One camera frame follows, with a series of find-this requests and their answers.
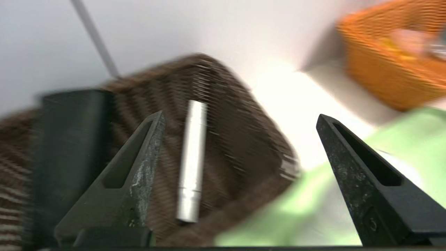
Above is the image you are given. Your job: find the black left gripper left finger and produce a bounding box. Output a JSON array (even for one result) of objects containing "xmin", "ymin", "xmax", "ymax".
[{"xmin": 54, "ymin": 111, "xmax": 166, "ymax": 246}]

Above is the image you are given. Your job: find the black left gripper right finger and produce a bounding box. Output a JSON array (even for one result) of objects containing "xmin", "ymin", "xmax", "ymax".
[{"xmin": 316, "ymin": 114, "xmax": 446, "ymax": 246}]

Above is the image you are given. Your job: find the black fabric pouch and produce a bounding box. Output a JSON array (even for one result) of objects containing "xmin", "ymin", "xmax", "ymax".
[{"xmin": 23, "ymin": 89, "xmax": 115, "ymax": 246}]

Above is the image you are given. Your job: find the white marker with black cap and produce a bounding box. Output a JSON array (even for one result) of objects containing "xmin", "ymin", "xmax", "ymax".
[{"xmin": 176, "ymin": 100, "xmax": 208, "ymax": 223}]

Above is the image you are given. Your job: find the pink bread bun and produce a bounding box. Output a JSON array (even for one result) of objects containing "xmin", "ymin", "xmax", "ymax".
[{"xmin": 382, "ymin": 28, "xmax": 434, "ymax": 58}]

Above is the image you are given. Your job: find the dark brown wicker basket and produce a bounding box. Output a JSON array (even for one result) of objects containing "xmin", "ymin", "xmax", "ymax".
[{"xmin": 0, "ymin": 53, "xmax": 301, "ymax": 247}]

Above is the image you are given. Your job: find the orange wicker basket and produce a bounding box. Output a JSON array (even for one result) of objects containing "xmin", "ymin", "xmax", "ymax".
[{"xmin": 336, "ymin": 0, "xmax": 446, "ymax": 112}]

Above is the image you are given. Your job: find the light green plastic tray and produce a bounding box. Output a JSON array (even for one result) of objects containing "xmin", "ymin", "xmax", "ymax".
[{"xmin": 214, "ymin": 106, "xmax": 446, "ymax": 246}]

